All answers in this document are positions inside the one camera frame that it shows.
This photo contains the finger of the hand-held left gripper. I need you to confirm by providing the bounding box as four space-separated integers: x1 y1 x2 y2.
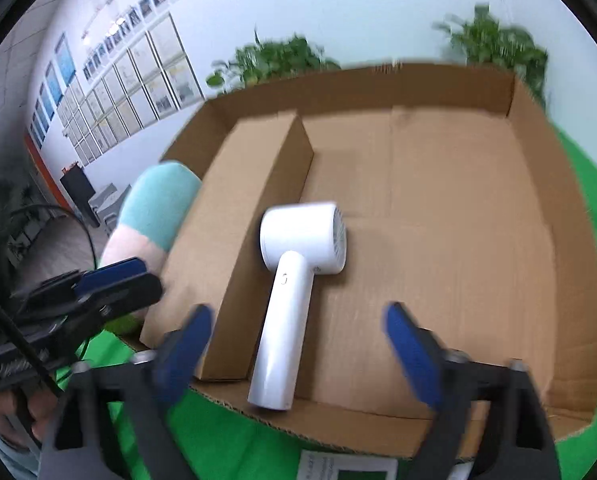
72 257 150 297
76 274 164 322

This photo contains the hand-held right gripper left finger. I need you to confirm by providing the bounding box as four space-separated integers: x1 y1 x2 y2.
38 304 215 480

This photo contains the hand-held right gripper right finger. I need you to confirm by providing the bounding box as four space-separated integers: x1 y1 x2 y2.
384 301 564 480

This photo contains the teal and pink plush toy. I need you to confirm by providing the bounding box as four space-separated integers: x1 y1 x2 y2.
98 161 202 335

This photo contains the white hair dryer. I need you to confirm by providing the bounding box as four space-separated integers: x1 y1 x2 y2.
247 201 348 411

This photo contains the large cardboard box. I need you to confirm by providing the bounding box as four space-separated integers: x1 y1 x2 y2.
121 62 597 461

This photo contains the long brown cardboard box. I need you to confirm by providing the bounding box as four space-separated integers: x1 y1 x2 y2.
196 111 315 381

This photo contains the person's left forearm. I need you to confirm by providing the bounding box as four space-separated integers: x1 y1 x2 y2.
0 412 44 478

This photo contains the person's left hand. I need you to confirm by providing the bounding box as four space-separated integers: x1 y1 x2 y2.
0 387 63 448

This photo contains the black standing board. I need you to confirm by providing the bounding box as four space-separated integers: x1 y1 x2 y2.
60 164 99 228

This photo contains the white box with green label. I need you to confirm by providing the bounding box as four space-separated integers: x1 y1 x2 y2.
298 450 399 480

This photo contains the bushy potted plant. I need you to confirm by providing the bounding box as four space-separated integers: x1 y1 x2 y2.
206 30 341 97

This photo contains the row of portrait photos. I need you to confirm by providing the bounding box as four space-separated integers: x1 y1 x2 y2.
81 0 244 81

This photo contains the small potted plant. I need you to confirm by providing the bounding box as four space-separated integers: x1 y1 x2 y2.
431 4 549 108

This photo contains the black cable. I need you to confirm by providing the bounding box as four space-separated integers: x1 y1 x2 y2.
0 204 99 398

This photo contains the wall of framed certificates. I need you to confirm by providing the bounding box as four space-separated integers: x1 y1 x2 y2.
56 12 204 166

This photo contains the row of blue wall posters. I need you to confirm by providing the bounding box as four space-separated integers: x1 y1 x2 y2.
28 32 76 151

